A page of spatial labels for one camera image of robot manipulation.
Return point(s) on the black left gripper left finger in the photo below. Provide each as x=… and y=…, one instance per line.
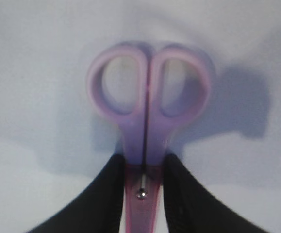
x=98, y=209

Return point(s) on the pink scissors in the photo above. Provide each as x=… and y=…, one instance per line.
x=146, y=130

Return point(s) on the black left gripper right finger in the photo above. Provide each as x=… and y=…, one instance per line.
x=190, y=208

